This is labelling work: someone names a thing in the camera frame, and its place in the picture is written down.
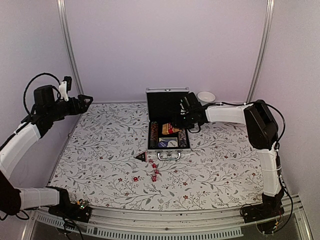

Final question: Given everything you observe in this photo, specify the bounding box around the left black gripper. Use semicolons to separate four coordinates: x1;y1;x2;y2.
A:
47;93;94;121

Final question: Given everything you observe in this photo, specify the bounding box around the red playing card deck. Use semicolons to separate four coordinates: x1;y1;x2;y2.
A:
161;123;180;135

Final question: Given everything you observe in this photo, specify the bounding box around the aluminium poker case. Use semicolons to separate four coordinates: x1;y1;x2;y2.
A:
145;87;191;161

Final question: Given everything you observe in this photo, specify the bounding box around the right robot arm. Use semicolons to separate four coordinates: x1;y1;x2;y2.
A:
173;92;285;218

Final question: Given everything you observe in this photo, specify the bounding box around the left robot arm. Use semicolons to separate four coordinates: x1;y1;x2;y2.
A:
0;85;93;223

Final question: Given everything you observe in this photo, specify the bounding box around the right poker chip row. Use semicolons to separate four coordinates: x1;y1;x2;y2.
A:
178;129;188;148

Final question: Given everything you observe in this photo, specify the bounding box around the poker chip row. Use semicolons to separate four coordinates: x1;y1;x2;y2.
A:
178;129;188;148
149;121;159;148

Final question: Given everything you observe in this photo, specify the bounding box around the white dealer chip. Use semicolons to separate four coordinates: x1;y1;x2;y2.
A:
167;140;179;148

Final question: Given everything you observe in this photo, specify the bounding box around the blue playing card deck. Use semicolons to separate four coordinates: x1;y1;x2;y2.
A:
159;137;178;142

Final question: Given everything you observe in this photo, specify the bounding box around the white bowl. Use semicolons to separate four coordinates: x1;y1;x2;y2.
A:
197;91;216;105

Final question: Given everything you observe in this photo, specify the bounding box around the blue small blind chip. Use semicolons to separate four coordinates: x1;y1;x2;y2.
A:
158;141;168;148

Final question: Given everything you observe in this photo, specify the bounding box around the left poker chip row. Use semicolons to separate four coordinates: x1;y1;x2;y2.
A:
149;121;159;148

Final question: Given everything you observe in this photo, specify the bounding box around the triangular all in button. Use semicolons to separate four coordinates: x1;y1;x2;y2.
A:
134;151;147;162

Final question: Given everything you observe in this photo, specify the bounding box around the floral table cloth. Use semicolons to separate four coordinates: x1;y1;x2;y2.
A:
49;103;264;211

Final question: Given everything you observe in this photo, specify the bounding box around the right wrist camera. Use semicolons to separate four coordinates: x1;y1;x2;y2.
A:
180;96;191;112

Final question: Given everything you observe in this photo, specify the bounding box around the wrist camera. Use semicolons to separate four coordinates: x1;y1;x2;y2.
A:
58;76;72;102
180;96;191;112

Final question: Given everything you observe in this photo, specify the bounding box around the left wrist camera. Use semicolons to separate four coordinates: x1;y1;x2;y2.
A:
58;76;72;102

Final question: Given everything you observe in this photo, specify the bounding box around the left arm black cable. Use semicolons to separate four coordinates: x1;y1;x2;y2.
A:
22;72;62;116

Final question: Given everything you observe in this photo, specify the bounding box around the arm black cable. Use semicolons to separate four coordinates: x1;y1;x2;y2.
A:
22;72;62;116
219;100;294;233

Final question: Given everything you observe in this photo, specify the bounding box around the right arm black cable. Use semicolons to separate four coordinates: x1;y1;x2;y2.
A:
219;100;294;233

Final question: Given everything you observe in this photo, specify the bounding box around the left aluminium frame post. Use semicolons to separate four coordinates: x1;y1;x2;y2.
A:
56;0;85;95

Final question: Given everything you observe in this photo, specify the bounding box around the aluminium frame post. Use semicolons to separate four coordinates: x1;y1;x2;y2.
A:
246;0;275;103
56;0;85;95

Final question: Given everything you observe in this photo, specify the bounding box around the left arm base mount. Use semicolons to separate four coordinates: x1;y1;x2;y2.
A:
48;198;92;223

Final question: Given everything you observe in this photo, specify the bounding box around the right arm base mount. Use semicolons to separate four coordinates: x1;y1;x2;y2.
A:
239;200;285;223

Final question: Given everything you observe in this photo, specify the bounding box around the front aluminium rail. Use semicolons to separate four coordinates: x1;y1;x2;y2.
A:
21;195;316;240

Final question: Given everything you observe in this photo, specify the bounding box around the right aluminium frame post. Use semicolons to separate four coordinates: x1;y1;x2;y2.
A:
246;0;275;103

